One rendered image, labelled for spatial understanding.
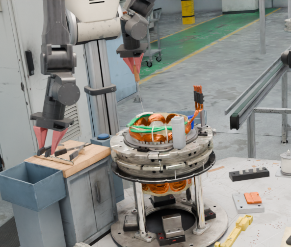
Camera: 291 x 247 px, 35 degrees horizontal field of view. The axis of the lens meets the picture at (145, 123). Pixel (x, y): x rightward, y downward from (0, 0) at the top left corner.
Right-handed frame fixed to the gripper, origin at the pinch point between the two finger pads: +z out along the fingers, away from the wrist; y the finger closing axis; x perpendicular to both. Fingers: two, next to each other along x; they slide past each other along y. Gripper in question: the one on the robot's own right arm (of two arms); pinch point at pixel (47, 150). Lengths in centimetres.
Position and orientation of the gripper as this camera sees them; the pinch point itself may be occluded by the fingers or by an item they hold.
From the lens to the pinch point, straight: 124.6
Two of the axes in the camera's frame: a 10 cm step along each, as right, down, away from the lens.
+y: 9.7, 2.1, -0.9
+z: -1.9, 9.7, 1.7
